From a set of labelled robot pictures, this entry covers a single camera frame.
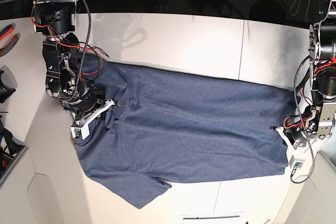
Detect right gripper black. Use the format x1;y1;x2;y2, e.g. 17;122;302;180
61;83;120;127

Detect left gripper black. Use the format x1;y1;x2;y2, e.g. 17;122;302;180
269;115;319;157

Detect blue grey t-shirt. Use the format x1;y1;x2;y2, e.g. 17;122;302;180
74;62;296;209

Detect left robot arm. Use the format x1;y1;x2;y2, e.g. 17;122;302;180
281;0;335;152

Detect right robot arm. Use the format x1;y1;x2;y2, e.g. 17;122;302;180
30;0;115;129

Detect black round object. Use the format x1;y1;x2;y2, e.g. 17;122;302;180
1;65;17;104

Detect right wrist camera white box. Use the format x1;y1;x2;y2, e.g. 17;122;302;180
70;125;90;140

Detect braided camera cable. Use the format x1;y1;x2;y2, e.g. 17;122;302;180
290;56;317;184

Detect red handled pliers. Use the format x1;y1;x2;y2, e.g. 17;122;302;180
1;23;21;57

